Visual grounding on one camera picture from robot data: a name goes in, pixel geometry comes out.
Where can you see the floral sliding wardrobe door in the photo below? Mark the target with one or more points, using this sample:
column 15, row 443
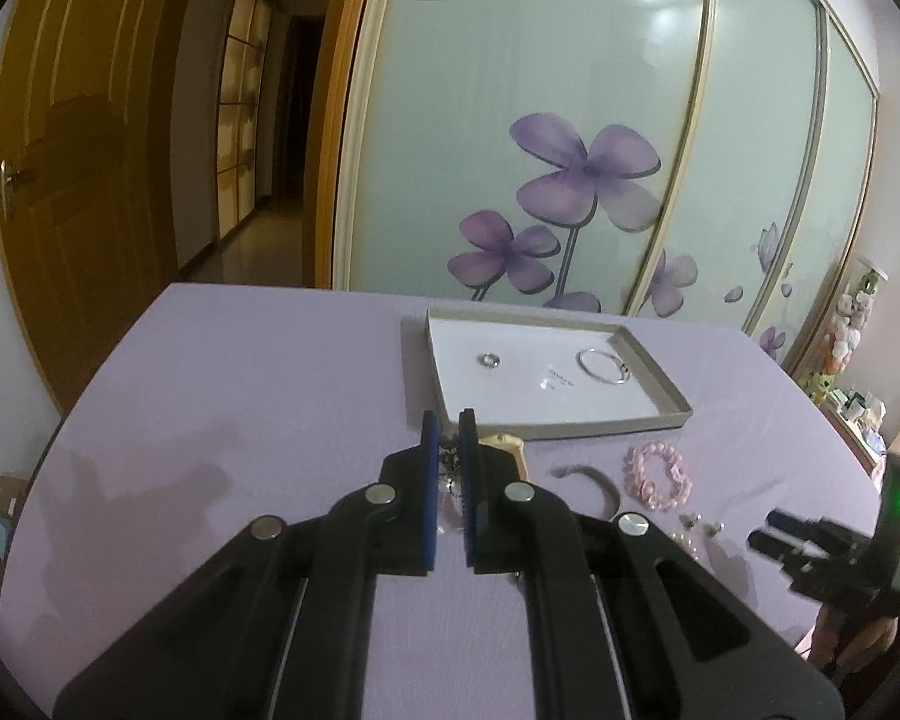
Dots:
column 701, row 160

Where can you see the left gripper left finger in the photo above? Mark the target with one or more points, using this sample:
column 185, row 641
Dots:
column 276, row 624

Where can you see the left pearl earring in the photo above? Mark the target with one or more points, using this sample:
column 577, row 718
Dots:
column 690, row 520

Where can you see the brown wooden door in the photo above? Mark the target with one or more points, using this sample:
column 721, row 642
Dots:
column 86, row 227

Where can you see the wide silver cuff bangle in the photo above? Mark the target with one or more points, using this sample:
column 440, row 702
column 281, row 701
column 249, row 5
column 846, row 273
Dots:
column 609, row 491

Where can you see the glass panel hallway door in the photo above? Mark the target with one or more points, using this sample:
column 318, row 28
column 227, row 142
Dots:
column 238, row 111

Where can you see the purple table cloth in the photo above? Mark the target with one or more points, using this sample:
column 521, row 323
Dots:
column 224, row 403

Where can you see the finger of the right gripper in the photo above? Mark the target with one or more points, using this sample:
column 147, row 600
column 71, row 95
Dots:
column 787, row 523
column 772, row 548

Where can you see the cream wrist watch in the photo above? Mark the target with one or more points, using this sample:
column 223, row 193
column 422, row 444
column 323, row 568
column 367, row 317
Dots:
column 514, row 446

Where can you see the white shallow tray box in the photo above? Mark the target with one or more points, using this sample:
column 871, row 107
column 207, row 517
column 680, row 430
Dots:
column 518, row 375

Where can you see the person's right hand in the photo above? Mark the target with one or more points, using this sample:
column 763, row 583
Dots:
column 853, row 646

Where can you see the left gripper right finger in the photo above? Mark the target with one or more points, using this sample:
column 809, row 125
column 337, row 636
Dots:
column 622, row 622

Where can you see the plush toy stack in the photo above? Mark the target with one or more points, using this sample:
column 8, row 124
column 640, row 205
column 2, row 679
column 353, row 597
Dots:
column 842, row 331

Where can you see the thin silver bangle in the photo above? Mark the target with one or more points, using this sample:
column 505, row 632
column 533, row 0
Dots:
column 603, row 366

